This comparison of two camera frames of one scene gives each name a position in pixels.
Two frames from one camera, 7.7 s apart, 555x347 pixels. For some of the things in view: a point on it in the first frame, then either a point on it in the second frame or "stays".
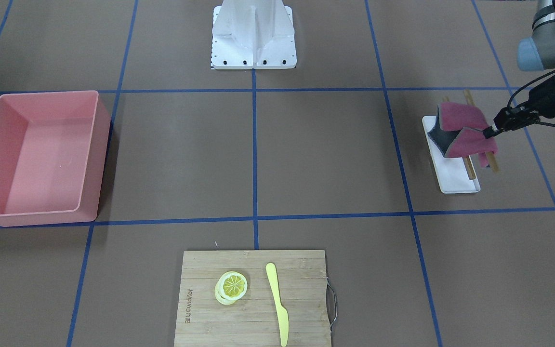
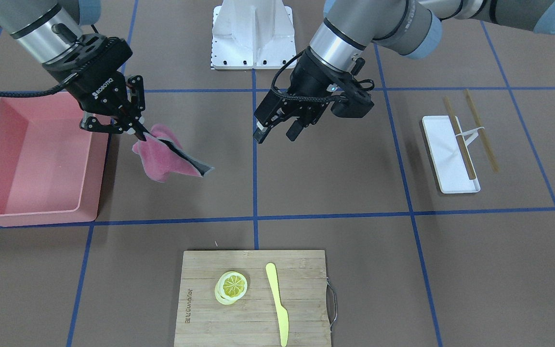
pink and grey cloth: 458,132 -> 163,153
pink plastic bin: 45,160 stays
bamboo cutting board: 301,281 stays
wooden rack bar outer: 491,157 stays
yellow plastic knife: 283,315 stays
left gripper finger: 491,131 -> 261,133
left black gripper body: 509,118 -> 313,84
